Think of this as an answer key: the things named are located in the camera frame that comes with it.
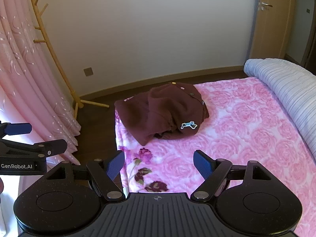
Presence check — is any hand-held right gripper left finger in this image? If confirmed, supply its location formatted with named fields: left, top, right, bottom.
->
left=46, top=150, right=126, bottom=202

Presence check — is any wooden door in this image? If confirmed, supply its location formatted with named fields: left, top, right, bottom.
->
left=255, top=0, right=300, bottom=61

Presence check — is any metal door handle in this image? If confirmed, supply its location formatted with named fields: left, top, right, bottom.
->
left=258, top=0, right=273, bottom=11

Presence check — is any brown knit sweater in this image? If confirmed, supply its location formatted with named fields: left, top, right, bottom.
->
left=114, top=81, right=210, bottom=147

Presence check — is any wooden coat rack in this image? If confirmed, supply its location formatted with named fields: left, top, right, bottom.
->
left=20, top=0, right=109, bottom=109

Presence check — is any pink rose-pattern blanket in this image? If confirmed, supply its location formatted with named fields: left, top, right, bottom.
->
left=114, top=76, right=316, bottom=237

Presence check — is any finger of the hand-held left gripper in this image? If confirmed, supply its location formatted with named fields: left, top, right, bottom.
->
left=0, top=139, right=68, bottom=157
left=0, top=121, right=32, bottom=139

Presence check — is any pink patterned curtain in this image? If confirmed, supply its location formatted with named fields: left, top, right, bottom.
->
left=0, top=0, right=82, bottom=166

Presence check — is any grey-blue striped quilt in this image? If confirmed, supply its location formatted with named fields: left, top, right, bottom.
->
left=243, top=58, right=316, bottom=157

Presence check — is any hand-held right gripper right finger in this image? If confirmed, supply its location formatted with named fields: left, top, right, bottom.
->
left=190, top=149, right=271, bottom=202

